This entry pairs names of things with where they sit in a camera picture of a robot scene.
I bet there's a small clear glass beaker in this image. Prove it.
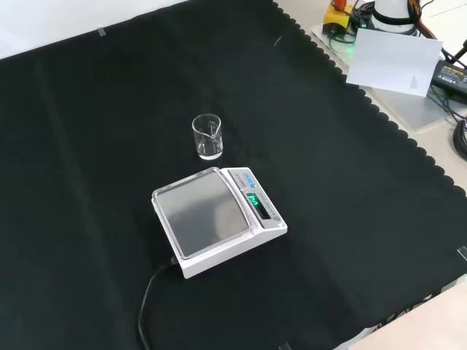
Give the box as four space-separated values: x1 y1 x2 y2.
191 113 224 161

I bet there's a white electronic balance steel pan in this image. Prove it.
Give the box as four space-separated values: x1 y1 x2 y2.
151 166 289 280

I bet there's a black cloth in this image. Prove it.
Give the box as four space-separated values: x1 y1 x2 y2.
0 0 467 350

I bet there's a yellow stop button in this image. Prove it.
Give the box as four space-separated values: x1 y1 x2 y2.
323 0 353 32

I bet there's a pale board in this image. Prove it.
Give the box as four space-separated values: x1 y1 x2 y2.
344 28 444 98

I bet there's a black power adapter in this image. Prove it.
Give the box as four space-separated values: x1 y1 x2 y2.
430 59 467 97

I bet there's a black balance power cable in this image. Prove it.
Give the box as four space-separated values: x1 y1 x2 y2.
137 256 180 350

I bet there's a green cable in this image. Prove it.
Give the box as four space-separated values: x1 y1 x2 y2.
327 30 357 47

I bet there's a grey metal base plate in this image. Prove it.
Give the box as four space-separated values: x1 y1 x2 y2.
309 20 455 133

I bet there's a thick black cable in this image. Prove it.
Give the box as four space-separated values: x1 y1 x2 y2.
452 119 467 162

